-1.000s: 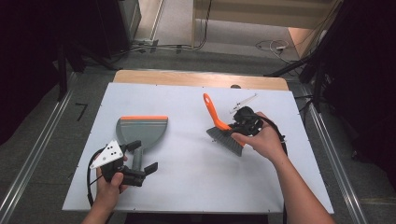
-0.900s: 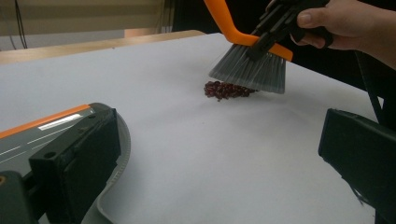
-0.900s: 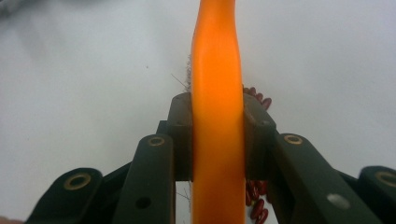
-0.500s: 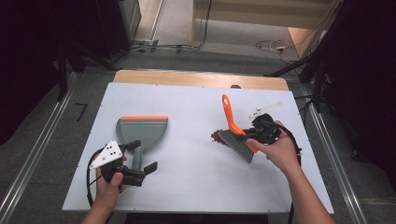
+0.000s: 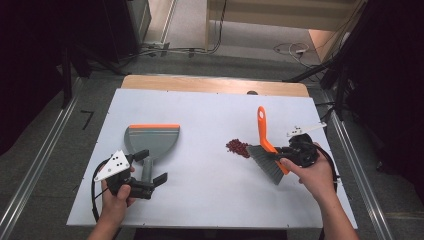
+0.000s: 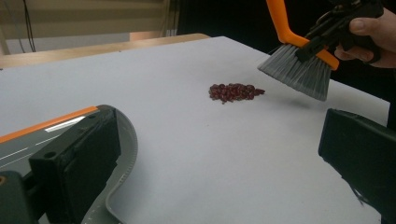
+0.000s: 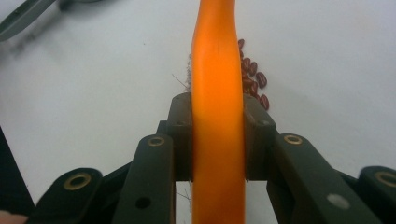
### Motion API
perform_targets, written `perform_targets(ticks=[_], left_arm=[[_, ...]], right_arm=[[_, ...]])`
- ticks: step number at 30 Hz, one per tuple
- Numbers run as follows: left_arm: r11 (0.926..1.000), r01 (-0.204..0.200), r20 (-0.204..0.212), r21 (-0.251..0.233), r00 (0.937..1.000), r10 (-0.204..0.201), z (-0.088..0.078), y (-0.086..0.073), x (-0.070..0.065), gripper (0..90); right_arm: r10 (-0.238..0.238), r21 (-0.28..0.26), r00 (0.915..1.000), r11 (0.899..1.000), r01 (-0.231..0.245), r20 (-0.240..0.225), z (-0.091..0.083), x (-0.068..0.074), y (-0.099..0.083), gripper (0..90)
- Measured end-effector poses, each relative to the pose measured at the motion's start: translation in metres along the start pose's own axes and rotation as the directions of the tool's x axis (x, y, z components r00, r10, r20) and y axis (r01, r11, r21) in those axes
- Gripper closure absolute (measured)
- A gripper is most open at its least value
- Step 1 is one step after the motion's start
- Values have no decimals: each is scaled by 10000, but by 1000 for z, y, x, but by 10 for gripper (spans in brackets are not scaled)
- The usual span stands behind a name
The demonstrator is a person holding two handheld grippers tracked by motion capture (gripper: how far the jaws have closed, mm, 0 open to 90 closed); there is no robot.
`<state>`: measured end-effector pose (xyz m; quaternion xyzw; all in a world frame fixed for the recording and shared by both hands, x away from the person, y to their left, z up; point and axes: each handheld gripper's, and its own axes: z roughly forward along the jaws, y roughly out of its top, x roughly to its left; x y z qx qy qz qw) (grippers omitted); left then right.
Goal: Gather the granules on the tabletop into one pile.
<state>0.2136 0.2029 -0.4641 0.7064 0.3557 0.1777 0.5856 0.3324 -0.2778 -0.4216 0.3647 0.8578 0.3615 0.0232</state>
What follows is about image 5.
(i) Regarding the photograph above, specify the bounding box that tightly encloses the orange wooden panel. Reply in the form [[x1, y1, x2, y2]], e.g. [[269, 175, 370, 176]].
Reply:
[[307, 28, 342, 63]]

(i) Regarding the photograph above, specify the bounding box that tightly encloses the white floor cable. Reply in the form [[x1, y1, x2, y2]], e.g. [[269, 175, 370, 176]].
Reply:
[[273, 41, 313, 70]]

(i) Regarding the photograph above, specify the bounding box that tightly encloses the light wooden furniture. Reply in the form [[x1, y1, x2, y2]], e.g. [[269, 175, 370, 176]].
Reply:
[[204, 0, 368, 33]]

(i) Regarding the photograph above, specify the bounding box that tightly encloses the black slanted stand bar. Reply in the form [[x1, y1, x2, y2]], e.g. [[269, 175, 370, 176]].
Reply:
[[282, 56, 338, 84]]

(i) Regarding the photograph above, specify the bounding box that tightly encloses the wooden table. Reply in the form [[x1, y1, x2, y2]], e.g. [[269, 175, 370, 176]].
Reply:
[[120, 74, 310, 98]]

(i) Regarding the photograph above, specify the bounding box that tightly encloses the white table board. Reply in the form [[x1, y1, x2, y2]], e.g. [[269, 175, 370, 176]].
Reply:
[[65, 88, 359, 231]]

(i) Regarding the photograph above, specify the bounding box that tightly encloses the person's right hand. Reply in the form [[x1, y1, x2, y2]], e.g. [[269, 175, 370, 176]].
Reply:
[[279, 143, 340, 203]]

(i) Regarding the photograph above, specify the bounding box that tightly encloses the orange brush with grey bristles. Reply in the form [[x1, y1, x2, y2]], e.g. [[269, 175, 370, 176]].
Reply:
[[245, 105, 291, 186]]

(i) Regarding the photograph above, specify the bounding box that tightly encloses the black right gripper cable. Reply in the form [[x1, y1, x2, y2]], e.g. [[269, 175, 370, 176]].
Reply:
[[311, 141, 342, 195]]

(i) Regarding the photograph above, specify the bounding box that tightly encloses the black metal stand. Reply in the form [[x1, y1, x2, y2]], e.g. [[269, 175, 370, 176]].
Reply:
[[328, 63, 350, 121]]

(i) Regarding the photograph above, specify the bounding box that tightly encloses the dark curtain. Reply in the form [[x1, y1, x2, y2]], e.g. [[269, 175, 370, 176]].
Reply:
[[344, 0, 424, 196], [0, 0, 69, 158]]

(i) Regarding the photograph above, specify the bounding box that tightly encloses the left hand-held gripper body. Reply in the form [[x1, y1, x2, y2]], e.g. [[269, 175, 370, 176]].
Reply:
[[94, 149, 156, 200]]

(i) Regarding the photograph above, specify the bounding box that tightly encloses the pile of red beans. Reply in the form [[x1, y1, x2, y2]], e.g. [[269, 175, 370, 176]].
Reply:
[[225, 138, 252, 160]]

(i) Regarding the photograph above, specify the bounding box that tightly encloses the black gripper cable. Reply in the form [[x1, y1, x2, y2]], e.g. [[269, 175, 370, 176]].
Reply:
[[90, 159, 113, 224], [311, 141, 342, 195]]

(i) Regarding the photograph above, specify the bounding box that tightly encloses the person's left hand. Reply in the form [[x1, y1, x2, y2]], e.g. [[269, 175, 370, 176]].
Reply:
[[99, 165, 138, 222]]

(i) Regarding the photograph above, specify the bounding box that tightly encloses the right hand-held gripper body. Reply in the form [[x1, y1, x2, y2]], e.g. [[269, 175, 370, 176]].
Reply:
[[286, 121, 328, 168]]

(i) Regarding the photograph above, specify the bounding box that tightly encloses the grey dustpan with orange edge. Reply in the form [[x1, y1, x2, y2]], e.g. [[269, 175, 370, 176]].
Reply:
[[123, 123, 181, 185]]

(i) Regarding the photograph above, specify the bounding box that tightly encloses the aluminium floor rail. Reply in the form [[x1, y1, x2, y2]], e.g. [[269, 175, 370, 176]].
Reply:
[[0, 77, 84, 240], [319, 93, 396, 240]]

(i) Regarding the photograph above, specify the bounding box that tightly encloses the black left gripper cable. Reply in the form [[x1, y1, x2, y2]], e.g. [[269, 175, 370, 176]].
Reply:
[[90, 159, 113, 224]]

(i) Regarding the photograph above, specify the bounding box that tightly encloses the grey cabinet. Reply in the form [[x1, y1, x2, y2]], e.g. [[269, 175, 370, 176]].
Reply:
[[126, 0, 153, 45]]

